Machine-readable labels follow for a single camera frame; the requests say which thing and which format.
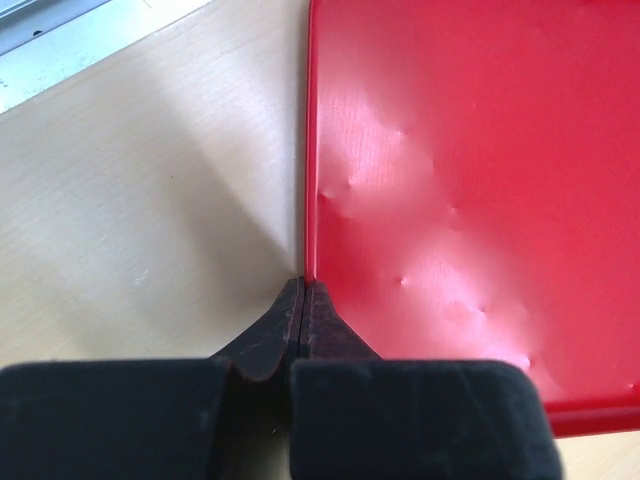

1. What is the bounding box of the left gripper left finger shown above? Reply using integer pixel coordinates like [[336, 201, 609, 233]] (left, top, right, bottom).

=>
[[1, 278, 305, 479]]

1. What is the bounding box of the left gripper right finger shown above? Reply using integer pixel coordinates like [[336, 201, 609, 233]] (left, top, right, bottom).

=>
[[289, 282, 563, 479]]

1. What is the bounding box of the red box lid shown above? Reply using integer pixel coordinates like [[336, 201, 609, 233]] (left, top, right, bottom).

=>
[[305, 1, 639, 436]]

